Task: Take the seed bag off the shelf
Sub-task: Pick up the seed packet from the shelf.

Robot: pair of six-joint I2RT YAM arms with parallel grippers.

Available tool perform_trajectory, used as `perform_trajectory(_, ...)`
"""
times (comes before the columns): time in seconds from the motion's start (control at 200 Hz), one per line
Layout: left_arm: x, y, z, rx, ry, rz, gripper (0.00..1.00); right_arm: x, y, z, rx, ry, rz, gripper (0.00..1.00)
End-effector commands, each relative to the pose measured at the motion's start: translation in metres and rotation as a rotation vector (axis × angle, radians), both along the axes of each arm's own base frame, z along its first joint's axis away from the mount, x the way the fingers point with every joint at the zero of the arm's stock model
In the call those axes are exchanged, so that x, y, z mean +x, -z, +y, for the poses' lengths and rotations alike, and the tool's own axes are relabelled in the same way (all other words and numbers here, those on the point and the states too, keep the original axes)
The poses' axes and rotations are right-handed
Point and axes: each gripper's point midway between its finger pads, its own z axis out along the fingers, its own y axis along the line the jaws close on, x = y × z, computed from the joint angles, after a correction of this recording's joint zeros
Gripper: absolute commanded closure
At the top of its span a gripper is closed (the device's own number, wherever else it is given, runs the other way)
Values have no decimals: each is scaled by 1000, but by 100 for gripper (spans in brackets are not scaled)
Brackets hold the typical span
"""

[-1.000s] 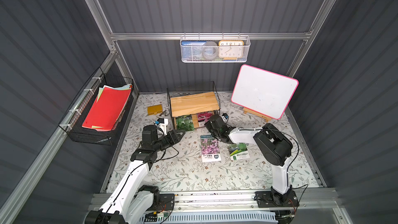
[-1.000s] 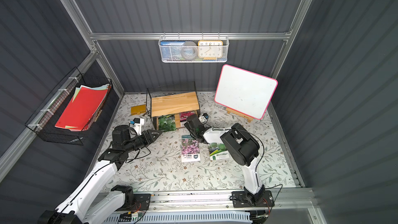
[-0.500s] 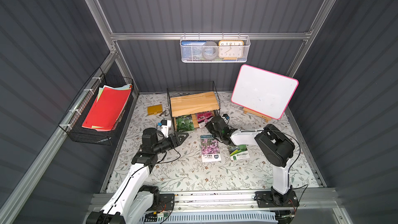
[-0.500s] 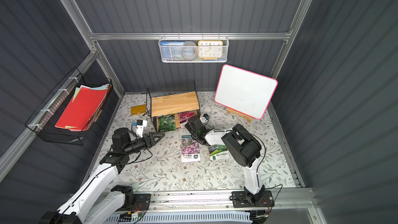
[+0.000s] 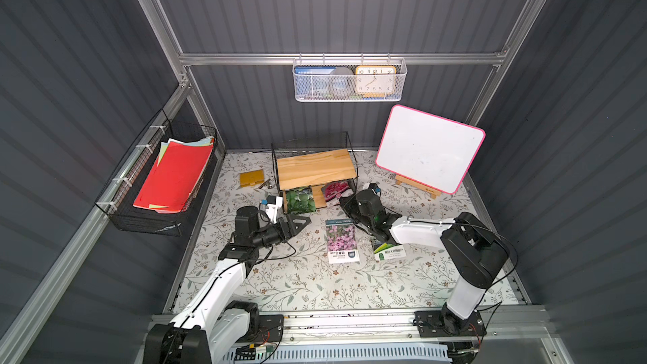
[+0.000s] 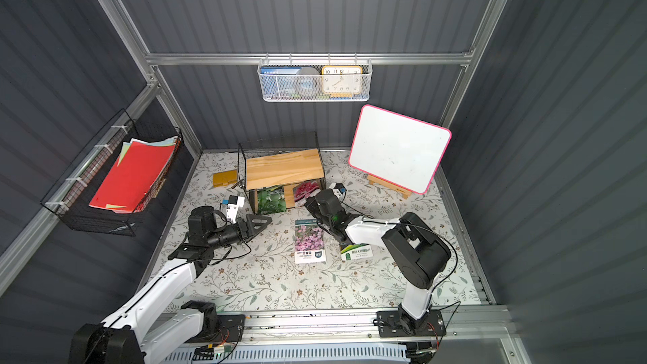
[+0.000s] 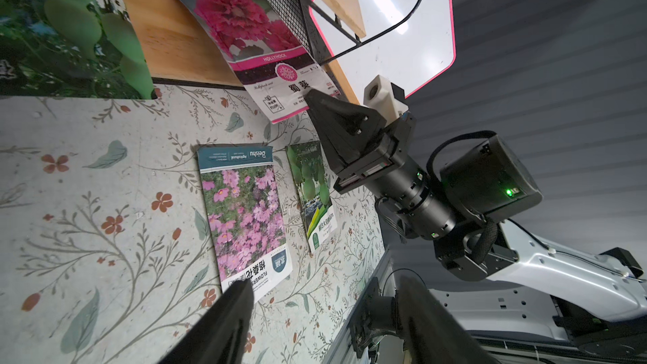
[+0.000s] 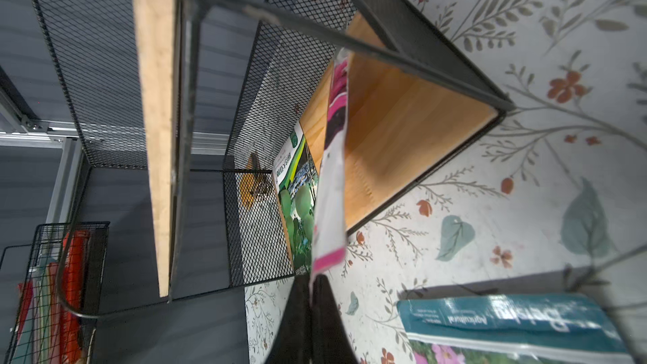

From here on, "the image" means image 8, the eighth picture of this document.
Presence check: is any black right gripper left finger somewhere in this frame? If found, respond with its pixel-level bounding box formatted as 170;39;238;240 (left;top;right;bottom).
266;275;312;364

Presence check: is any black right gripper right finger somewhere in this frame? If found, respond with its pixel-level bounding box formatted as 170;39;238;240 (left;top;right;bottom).
312;275;358;364

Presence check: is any pink flower seed bag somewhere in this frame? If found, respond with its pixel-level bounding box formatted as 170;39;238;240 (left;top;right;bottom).
310;48;350;283

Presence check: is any dark green seed bag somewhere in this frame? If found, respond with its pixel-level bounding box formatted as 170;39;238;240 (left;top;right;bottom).
273;124;318;275

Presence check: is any purple flower seed bag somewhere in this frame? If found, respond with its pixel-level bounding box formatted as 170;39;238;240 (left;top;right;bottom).
397;293;634;363

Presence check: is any black wire wooden shelf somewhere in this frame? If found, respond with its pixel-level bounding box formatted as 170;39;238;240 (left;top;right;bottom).
19;0;517;300

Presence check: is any black wire wall basket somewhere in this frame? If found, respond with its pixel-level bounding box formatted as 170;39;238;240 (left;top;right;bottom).
3;222;110;363

